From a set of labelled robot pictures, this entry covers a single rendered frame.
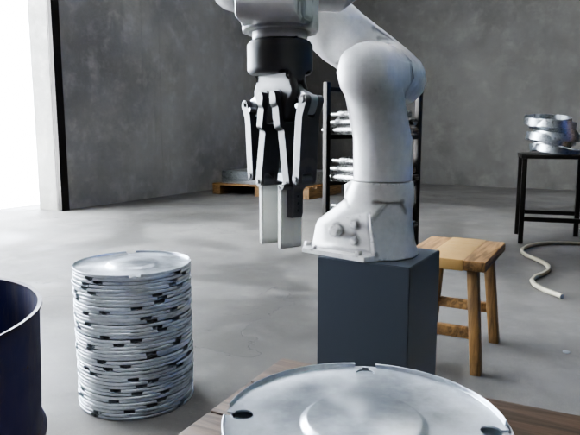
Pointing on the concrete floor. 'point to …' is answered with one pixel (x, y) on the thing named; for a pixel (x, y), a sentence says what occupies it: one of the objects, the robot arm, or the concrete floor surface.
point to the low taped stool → (477, 259)
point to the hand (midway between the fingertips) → (280, 217)
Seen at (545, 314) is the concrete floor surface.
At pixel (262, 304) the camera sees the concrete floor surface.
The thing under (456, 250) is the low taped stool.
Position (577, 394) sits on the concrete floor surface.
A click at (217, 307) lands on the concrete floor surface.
